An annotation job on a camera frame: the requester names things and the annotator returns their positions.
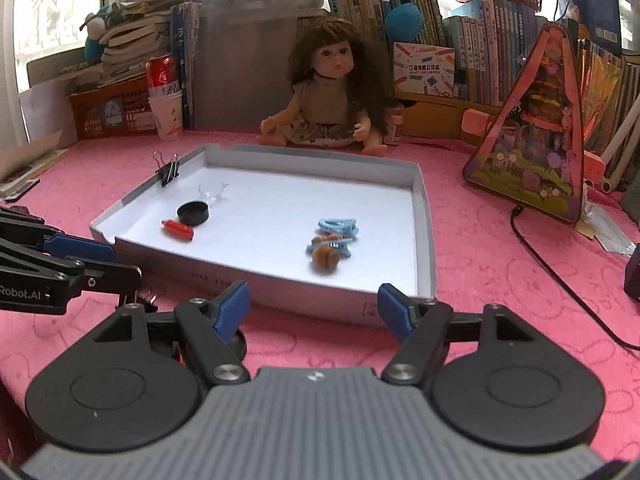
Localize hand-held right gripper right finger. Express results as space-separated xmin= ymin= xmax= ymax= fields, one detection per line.
xmin=377 ymin=282 xmax=546 ymax=386

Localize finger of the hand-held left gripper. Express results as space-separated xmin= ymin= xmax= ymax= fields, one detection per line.
xmin=0 ymin=207 xmax=117 ymax=263
xmin=0 ymin=237 xmax=144 ymax=297

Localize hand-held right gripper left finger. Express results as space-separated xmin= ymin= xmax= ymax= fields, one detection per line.
xmin=92 ymin=280 xmax=251 ymax=386

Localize long red pen cap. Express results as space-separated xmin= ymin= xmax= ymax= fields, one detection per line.
xmin=161 ymin=219 xmax=196 ymax=242

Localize light blue hair clip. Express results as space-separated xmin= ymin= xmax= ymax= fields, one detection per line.
xmin=306 ymin=237 xmax=356 ymax=258
xmin=316 ymin=217 xmax=360 ymax=237

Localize brown walnut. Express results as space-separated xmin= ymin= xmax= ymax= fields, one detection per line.
xmin=311 ymin=247 xmax=342 ymax=275

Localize white cardboard box tray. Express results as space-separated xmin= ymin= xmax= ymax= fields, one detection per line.
xmin=90 ymin=142 xmax=437 ymax=330

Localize clear plastic dome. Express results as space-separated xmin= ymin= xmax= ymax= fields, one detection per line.
xmin=197 ymin=181 xmax=231 ymax=204

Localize pink printed tablecloth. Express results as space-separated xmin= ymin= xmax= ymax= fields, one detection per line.
xmin=0 ymin=127 xmax=640 ymax=461

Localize loose papers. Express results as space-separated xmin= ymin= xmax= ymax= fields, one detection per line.
xmin=0 ymin=130 xmax=71 ymax=201

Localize small black binder clip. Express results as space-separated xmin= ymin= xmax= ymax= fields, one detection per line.
xmin=152 ymin=150 xmax=181 ymax=187

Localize orange plastic basket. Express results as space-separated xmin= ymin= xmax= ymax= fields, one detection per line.
xmin=67 ymin=77 xmax=156 ymax=141

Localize white paper cup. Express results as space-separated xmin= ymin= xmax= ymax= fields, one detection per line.
xmin=148 ymin=92 xmax=185 ymax=142

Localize small brown jar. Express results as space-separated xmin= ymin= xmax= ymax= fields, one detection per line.
xmin=387 ymin=105 xmax=405 ymax=146

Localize red drink can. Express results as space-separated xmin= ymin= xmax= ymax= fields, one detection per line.
xmin=146 ymin=55 xmax=182 ymax=98

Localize yellow wooden drawer organiser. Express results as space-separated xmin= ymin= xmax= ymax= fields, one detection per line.
xmin=395 ymin=92 xmax=506 ymax=141

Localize pink triangular toy house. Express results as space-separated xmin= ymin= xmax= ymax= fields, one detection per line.
xmin=462 ymin=22 xmax=603 ymax=224

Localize stack of worn books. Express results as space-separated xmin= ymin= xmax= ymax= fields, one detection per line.
xmin=62 ymin=0 xmax=173 ymax=93

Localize small blue plush toy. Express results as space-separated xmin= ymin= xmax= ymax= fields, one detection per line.
xmin=82 ymin=4 xmax=113 ymax=61

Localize upright blue books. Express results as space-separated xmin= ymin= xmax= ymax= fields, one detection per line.
xmin=170 ymin=2 xmax=201 ymax=131

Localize brown-haired doll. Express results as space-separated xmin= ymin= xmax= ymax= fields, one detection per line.
xmin=257 ymin=15 xmax=401 ymax=157

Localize clear plastic wrapper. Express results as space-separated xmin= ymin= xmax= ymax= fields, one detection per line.
xmin=575 ymin=200 xmax=640 ymax=256

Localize black box device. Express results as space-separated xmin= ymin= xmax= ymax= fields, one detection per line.
xmin=623 ymin=242 xmax=640 ymax=303

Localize white printed carton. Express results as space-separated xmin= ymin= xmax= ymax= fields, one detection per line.
xmin=392 ymin=42 xmax=457 ymax=98

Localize grey plastic storage bin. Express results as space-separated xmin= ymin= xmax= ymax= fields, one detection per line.
xmin=192 ymin=0 xmax=326 ymax=133

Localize row of blue spine books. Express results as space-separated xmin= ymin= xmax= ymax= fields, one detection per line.
xmin=442 ymin=0 xmax=548 ymax=106

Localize large blue plush toy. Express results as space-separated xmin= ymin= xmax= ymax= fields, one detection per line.
xmin=352 ymin=0 xmax=441 ymax=46

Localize row of colourful thin books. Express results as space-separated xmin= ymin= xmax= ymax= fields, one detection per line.
xmin=575 ymin=35 xmax=640 ymax=156

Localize row of yellow spine books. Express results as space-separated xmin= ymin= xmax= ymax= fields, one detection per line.
xmin=325 ymin=0 xmax=446 ymax=106

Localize dark blue box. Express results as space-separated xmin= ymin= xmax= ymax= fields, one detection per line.
xmin=552 ymin=0 xmax=623 ymax=53

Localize black cable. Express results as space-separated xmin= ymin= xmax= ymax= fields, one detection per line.
xmin=511 ymin=205 xmax=640 ymax=352

